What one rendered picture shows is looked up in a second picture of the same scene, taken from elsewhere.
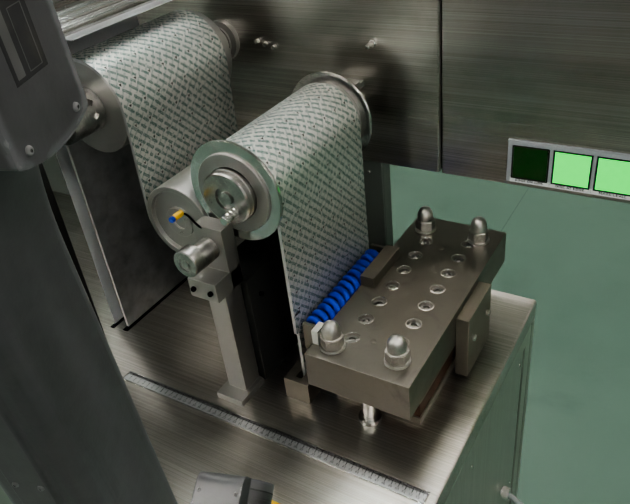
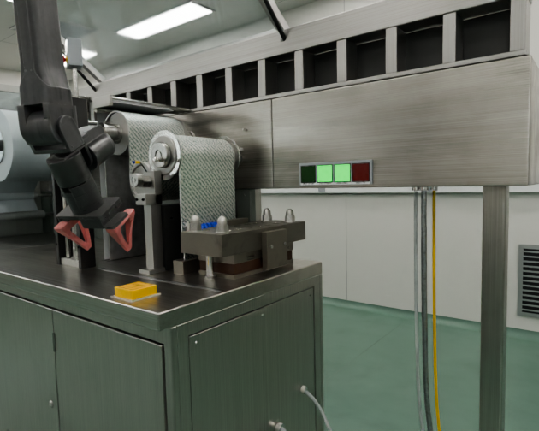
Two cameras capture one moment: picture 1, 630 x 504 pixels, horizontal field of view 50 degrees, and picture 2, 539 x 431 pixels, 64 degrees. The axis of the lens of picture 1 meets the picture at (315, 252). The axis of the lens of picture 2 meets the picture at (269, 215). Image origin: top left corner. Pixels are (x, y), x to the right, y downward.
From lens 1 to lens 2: 0.75 m
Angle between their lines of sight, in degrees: 29
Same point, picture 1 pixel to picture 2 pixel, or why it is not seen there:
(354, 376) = (199, 237)
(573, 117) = (323, 148)
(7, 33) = not seen: outside the picture
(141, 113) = (137, 135)
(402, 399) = (218, 244)
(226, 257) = (154, 185)
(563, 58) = (316, 121)
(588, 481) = not seen: outside the picture
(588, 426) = not seen: outside the picture
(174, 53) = (159, 122)
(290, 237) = (185, 178)
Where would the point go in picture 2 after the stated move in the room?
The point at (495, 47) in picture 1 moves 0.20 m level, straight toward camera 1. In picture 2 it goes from (292, 122) to (270, 113)
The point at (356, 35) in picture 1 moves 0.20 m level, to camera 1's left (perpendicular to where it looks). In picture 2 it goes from (240, 127) to (185, 129)
